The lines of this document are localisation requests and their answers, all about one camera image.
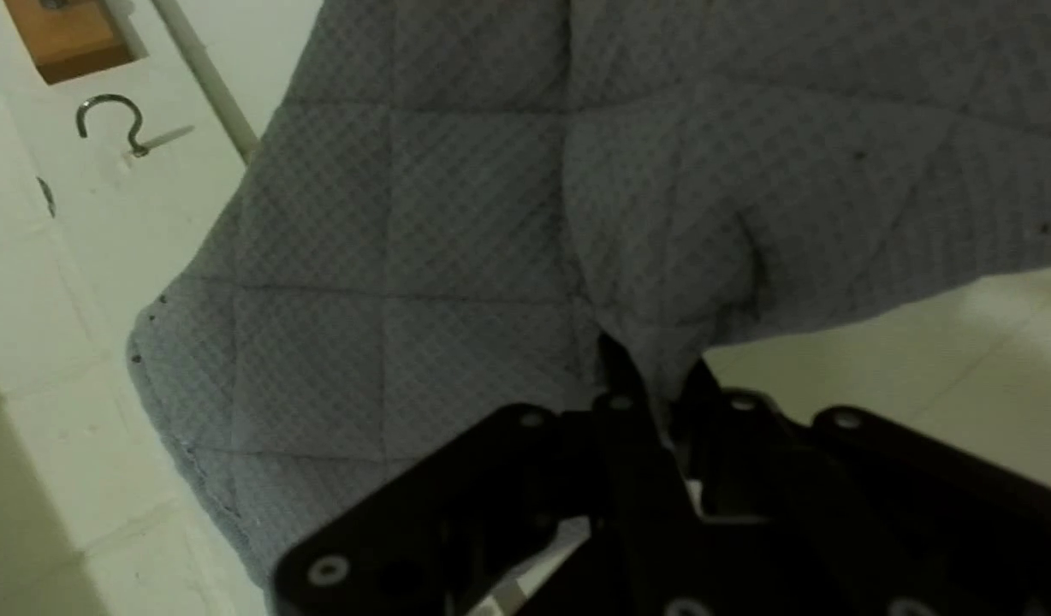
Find wooden peg rack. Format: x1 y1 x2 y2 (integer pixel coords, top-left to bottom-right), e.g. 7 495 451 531
2 0 143 86

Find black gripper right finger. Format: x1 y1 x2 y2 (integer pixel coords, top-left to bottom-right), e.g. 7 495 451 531
667 362 1051 616

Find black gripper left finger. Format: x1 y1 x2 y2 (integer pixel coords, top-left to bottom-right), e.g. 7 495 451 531
269 337 709 616

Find grey quilted oven mitten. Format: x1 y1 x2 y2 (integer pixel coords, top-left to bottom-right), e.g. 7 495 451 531
127 0 1051 577

